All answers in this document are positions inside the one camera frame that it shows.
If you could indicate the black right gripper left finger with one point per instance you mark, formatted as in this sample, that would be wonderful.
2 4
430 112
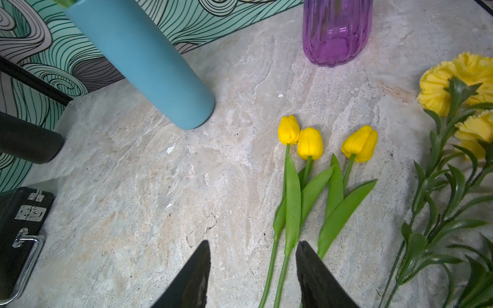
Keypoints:
189 287

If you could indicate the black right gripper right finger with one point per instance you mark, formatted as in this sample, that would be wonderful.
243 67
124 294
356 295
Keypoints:
319 288

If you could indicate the yellow tulip single stem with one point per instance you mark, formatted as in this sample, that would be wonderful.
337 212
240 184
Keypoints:
289 131

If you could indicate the yellow carnation flower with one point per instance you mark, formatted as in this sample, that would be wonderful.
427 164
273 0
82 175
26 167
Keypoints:
475 143
449 92

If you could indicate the purple glass vase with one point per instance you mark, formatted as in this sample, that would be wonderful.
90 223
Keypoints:
335 32

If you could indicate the teal ceramic vase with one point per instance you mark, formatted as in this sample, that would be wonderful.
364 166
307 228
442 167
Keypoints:
135 46

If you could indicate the black vase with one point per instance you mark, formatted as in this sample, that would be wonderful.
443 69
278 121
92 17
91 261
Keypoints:
28 141

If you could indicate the black case with handle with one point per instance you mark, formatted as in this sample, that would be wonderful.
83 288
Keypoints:
23 212

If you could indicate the black left corner post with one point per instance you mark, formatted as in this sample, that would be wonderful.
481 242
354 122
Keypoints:
20 74

